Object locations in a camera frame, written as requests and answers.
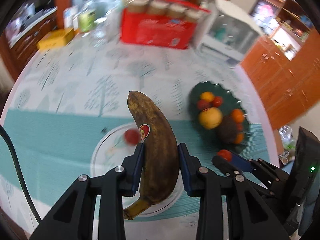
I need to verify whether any dark green leaf plate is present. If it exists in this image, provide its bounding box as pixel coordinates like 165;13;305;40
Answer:
188;81;250;154

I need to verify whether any tree patterned tablecloth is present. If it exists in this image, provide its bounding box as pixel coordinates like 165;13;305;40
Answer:
0;29;279;240

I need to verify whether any large red lychee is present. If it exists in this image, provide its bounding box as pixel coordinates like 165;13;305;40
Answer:
124;129;140;146

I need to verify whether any mandarin with stem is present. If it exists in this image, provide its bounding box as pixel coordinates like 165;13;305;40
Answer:
230;108;245;124

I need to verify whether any white plastic storage container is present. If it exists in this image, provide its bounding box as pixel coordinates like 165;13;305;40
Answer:
191;0;264;66

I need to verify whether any overripe brown banana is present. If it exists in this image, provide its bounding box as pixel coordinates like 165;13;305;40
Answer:
123;91;179;220

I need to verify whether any yellow tin box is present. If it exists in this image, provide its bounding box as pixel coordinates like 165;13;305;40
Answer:
37;28;74;50

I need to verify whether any red cardboard box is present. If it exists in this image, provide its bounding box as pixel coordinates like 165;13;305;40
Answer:
120;0;210;49

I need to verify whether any small tomato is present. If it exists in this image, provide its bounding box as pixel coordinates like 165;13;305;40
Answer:
237;123;244;132

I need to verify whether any medium red tomato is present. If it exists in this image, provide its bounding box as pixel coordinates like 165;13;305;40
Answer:
212;96;223;108

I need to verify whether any large red tomato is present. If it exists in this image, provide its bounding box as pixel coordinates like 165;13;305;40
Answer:
217;150;233;162

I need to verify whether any small orange kumquat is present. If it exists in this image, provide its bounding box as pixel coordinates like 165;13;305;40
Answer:
200;92;215;103

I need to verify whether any green label glass bottle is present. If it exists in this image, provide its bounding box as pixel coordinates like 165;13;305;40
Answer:
78;0;96;33

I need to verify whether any wooden cabinet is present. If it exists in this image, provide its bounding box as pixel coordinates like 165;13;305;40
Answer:
241;29;319;129

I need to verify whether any small red lychee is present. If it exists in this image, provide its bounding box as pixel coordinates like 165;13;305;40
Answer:
197;99;211;111

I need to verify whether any dark avocado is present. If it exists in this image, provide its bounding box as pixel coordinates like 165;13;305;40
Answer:
215;116;241;143

